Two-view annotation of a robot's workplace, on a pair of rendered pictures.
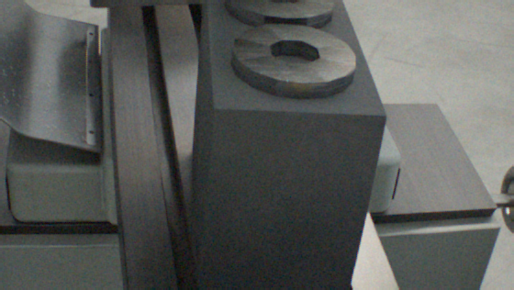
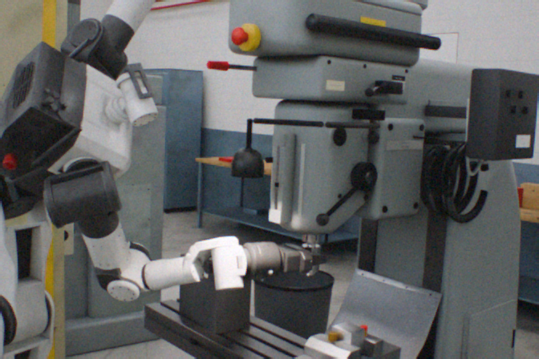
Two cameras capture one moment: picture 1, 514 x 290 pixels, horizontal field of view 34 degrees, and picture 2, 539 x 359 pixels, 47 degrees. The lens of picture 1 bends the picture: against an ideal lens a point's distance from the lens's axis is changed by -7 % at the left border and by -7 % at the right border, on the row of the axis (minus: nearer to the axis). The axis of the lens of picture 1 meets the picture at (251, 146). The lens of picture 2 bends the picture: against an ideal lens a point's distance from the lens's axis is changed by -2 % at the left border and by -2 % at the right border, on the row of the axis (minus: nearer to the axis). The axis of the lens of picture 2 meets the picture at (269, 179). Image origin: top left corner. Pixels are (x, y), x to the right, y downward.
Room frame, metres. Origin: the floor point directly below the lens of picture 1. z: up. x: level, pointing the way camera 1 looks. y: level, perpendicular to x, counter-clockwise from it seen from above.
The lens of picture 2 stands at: (2.30, -0.77, 1.62)
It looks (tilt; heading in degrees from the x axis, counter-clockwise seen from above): 7 degrees down; 151
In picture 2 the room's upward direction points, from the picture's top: 3 degrees clockwise
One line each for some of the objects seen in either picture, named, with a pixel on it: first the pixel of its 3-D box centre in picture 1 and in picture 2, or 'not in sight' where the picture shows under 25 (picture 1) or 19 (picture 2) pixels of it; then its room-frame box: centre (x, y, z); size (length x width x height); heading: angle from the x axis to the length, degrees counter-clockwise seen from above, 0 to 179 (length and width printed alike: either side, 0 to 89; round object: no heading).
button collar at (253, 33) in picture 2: not in sight; (249, 37); (1.04, -0.15, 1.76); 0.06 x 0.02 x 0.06; 13
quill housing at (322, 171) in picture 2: not in sight; (317, 166); (0.99, 0.08, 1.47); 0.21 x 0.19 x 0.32; 13
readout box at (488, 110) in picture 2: not in sight; (505, 114); (1.25, 0.45, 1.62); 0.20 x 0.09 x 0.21; 103
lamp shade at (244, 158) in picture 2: not in sight; (248, 162); (1.07, -0.15, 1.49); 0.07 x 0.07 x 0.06
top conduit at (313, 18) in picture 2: not in sight; (378, 34); (1.12, 0.14, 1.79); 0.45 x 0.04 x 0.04; 103
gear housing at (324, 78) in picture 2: not in sight; (332, 81); (0.98, 0.12, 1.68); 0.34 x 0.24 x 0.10; 103
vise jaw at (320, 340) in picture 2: not in sight; (332, 351); (1.14, 0.06, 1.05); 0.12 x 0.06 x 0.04; 15
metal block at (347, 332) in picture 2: not in sight; (347, 339); (1.13, 0.11, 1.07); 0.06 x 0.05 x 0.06; 15
